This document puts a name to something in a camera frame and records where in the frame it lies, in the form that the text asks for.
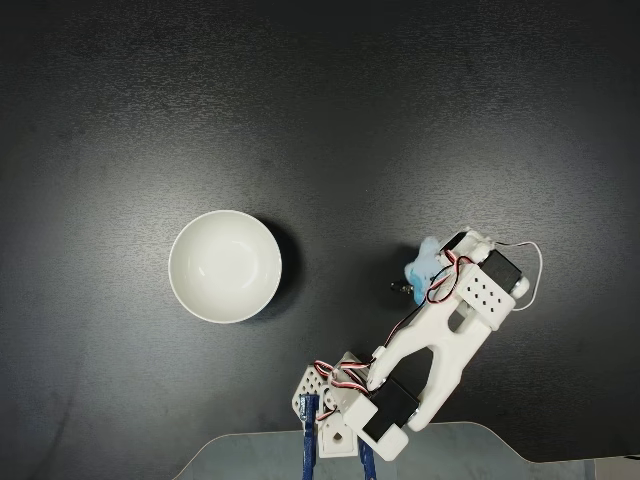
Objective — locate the skyblue plush doll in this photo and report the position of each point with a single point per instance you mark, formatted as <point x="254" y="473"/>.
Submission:
<point x="422" y="272"/>

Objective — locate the white bowl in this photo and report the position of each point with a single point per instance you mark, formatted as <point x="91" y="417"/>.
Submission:
<point x="225" y="265"/>

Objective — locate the blue table clamp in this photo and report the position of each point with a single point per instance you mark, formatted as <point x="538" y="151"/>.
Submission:
<point x="309" y="440"/>
<point x="367" y="462"/>

